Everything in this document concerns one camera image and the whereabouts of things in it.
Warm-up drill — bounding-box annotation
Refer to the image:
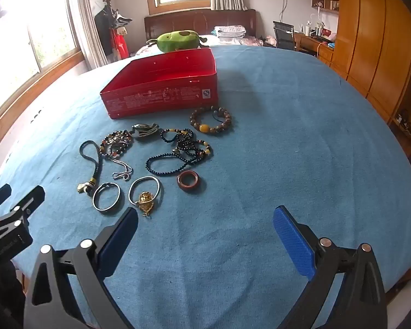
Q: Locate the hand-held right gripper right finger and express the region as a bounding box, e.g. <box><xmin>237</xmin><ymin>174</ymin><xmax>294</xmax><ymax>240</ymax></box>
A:
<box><xmin>273</xmin><ymin>205</ymin><xmax>388</xmax><ymax>329</ymax></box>

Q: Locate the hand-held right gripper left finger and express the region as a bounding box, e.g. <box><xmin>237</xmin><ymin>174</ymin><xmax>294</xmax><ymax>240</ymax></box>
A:
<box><xmin>23</xmin><ymin>207</ymin><xmax>139</xmax><ymax>329</ymax></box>

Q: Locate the black bangle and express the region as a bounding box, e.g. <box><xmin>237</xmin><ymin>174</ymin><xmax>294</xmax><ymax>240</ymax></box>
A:
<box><xmin>92</xmin><ymin>182</ymin><xmax>124</xmax><ymax>213</ymax></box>

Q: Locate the gold pendant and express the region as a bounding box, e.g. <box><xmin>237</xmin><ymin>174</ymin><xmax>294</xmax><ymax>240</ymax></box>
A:
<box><xmin>135</xmin><ymin>192</ymin><xmax>158</xmax><ymax>218</ymax></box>

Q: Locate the silver chain necklace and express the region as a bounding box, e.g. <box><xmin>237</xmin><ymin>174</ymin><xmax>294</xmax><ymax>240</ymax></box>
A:
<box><xmin>104</xmin><ymin>134</ymin><xmax>134</xmax><ymax>181</ymax></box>

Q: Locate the silver bangle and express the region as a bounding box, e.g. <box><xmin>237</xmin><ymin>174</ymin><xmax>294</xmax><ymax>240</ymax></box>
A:
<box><xmin>128</xmin><ymin>175</ymin><xmax>162</xmax><ymax>206</ymax></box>

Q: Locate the black cord lanyard with charm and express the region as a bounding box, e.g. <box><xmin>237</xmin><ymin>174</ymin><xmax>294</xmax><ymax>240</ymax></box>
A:
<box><xmin>77</xmin><ymin>140</ymin><xmax>105</xmax><ymax>196</ymax></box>

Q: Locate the brown ring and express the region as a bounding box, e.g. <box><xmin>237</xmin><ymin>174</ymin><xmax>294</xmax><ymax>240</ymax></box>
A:
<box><xmin>177</xmin><ymin>170</ymin><xmax>201</xmax><ymax>192</ymax></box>

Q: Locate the silver wristwatch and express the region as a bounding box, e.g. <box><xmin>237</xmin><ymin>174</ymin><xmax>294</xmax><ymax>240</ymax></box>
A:
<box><xmin>130</xmin><ymin>121</ymin><xmax>160</xmax><ymax>142</ymax></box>

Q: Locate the black bead necklace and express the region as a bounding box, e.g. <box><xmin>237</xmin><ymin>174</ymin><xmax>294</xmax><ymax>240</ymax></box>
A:
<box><xmin>145</xmin><ymin>128</ymin><xmax>213</xmax><ymax>177</ymax></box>

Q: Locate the brown bead bracelet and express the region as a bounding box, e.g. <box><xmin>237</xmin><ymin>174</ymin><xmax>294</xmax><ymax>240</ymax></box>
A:
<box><xmin>190</xmin><ymin>106</ymin><xmax>234</xmax><ymax>135</ymax></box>

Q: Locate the red box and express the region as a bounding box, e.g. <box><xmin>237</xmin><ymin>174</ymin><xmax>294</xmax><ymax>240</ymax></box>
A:
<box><xmin>100</xmin><ymin>48</ymin><xmax>218</xmax><ymax>120</ymax></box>

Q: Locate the red bag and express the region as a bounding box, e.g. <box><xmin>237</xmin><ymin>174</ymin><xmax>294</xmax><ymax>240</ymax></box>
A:
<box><xmin>111</xmin><ymin>29</ymin><xmax>130</xmax><ymax>63</ymax></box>

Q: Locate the coat rack with clothes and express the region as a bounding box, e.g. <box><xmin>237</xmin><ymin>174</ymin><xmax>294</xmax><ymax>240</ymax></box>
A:
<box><xmin>94</xmin><ymin>0</ymin><xmax>134</xmax><ymax>66</ymax></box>

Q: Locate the white sheer curtain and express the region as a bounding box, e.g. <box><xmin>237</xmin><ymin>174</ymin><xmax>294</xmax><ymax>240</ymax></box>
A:
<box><xmin>73</xmin><ymin>0</ymin><xmax>107</xmax><ymax>71</ymax></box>

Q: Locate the wooden desk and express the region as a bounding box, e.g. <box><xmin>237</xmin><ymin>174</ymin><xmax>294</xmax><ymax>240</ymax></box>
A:
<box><xmin>294</xmin><ymin>31</ymin><xmax>336</xmax><ymax>66</ymax></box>

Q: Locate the pink floral bed sheet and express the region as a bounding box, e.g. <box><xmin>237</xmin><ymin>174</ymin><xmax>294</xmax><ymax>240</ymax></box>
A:
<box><xmin>130</xmin><ymin>34</ymin><xmax>264</xmax><ymax>57</ymax></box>

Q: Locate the black office chair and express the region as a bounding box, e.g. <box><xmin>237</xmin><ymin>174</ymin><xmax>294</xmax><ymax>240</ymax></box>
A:
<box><xmin>272</xmin><ymin>21</ymin><xmax>297</xmax><ymax>51</ymax></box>

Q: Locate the green avocado plush toy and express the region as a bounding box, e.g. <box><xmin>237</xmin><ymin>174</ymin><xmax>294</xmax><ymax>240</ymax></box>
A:
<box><xmin>147</xmin><ymin>30</ymin><xmax>209</xmax><ymax>53</ymax></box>

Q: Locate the folded grey blanket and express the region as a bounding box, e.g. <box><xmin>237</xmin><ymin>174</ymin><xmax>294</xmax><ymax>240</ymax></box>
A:
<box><xmin>214</xmin><ymin>25</ymin><xmax>247</xmax><ymax>38</ymax></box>

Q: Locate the wooden wardrobe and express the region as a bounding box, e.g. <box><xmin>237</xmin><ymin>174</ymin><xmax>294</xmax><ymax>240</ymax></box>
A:
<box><xmin>330</xmin><ymin>0</ymin><xmax>411</xmax><ymax>124</ymax></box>

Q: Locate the dark wooden headboard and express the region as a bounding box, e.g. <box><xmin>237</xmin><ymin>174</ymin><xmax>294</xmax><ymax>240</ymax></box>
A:
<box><xmin>144</xmin><ymin>10</ymin><xmax>257</xmax><ymax>47</ymax></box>

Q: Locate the large wooden frame window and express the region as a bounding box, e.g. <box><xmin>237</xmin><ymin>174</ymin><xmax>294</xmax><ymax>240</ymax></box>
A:
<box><xmin>0</xmin><ymin>0</ymin><xmax>86</xmax><ymax>144</ymax></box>

